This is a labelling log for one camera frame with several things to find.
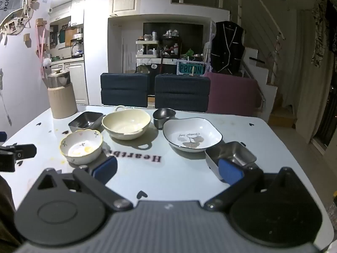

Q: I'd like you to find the black white patterned cloth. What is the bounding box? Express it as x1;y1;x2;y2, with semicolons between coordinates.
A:
311;0;337;69

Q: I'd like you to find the cream two-handled bowl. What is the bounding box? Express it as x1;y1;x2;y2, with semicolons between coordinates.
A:
102;105;152;141

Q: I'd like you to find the white square plate blue rim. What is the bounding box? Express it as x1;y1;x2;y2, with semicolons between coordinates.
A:
162;117;223;153

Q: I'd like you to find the beige curtain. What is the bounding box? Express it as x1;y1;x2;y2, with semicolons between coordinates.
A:
295;9;335;145

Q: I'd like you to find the cardboard box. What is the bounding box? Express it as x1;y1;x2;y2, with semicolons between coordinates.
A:
268;105;297;129

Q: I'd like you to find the wooden wall decoration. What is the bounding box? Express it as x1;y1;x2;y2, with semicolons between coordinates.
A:
0;0;39;46

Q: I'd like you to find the beige cylinder container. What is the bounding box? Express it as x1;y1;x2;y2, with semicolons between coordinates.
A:
48;82;78;119

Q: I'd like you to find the small round steel bowl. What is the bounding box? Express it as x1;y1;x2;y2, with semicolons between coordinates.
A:
153;108;176;130

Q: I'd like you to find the steel pot with lid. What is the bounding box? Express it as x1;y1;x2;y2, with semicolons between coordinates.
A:
47;69;71;88

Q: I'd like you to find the small floral bowl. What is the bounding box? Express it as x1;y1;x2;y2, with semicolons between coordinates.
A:
60;129;104;164

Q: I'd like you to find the stair railing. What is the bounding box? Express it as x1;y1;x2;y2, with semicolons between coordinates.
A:
239;0;286;41

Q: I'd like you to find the black vest white trim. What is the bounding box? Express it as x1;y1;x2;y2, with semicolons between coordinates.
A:
210;20;246;75

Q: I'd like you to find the steel rectangular tray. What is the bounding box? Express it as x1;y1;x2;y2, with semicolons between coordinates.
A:
68;111;104;133

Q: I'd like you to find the pink ribbon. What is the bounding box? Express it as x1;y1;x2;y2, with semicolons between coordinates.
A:
35;26;47;77

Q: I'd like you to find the staircase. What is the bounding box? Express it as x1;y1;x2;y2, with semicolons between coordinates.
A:
242;47;280;123

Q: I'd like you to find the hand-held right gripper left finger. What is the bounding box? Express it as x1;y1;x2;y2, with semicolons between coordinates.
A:
34;156;133;213

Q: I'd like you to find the white kitchen cabinet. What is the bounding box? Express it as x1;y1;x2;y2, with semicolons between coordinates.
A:
50;58;89;105

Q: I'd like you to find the white shelf cart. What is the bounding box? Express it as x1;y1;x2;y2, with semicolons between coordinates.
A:
135;40;161;66

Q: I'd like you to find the teal sign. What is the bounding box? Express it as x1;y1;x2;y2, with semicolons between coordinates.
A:
176;60;206;76

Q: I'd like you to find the steel square container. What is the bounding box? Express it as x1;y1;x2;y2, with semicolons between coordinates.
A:
205;141;257;182

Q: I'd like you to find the maroon chair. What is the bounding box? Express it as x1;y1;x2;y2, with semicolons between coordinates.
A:
204;72;265;118

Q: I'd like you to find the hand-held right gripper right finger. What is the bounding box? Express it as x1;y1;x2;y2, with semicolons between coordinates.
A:
204;158;302;213

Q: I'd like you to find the dark blue chair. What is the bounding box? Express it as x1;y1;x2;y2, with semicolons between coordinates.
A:
155;74;211;113
100;72;151;108

